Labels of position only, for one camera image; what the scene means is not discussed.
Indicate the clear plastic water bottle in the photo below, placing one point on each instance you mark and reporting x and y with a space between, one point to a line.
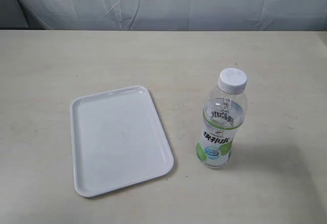
223 113

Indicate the white plastic tray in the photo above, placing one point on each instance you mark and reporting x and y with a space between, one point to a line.
117 141

